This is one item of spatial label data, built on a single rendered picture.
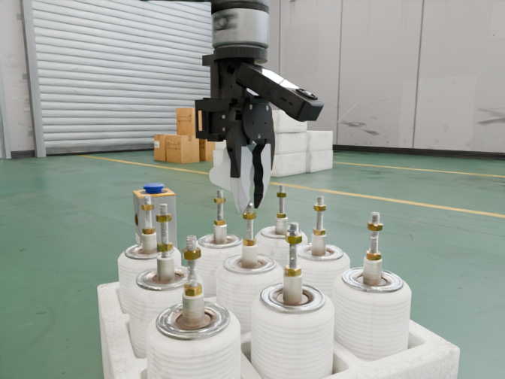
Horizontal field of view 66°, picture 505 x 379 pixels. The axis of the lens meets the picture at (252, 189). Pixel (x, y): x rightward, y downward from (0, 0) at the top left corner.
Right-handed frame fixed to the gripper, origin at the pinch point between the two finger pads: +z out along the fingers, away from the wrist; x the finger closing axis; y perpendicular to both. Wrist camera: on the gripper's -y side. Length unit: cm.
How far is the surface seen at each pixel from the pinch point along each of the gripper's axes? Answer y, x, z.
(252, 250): -0.3, 0.6, 6.6
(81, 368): 33.9, 6.6, 34.3
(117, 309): 17.2, 10.3, 16.3
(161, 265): 6.6, 11.1, 7.0
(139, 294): 6.9, 14.6, 9.6
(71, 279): 74, -16, 34
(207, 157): 258, -299, 30
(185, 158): 264, -269, 29
